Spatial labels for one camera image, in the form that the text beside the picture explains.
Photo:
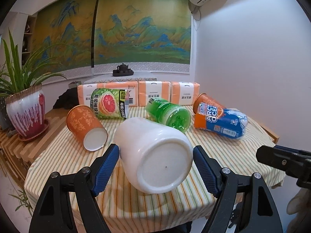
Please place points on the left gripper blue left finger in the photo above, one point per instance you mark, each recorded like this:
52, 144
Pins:
102, 169

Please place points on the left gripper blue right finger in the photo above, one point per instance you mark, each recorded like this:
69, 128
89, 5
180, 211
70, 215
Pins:
209, 170

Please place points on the white ceramic cup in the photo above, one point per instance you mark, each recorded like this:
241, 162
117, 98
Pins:
155, 158

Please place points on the orange patterned paper cup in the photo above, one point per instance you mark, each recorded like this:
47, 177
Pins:
87, 129

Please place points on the striped tablecloth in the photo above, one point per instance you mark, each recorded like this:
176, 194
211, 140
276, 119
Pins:
125, 209

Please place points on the orange tissue pack far left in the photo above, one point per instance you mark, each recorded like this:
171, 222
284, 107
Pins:
84, 93

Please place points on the orange tissue pack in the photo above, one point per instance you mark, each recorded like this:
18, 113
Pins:
131, 86
153, 89
184, 93
84, 93

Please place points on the orange tissue pack far right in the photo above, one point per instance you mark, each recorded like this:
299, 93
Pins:
184, 93

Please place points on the green plastic bottle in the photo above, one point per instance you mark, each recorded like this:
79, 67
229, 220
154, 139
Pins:
169, 114

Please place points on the wooden slatted bench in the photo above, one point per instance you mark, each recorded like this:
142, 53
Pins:
19, 155

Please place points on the white purple flower pot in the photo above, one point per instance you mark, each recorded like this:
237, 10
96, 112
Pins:
26, 111

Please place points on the black teapot set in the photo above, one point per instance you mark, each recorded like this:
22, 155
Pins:
122, 70

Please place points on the lace table runner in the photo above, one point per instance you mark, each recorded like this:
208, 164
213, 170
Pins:
107, 80

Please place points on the green spider plant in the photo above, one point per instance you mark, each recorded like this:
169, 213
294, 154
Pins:
16, 77

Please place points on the wooden wall shelf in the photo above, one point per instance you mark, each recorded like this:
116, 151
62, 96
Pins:
27, 38

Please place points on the green landscape wall painting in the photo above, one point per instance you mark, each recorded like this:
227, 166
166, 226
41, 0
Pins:
80, 37

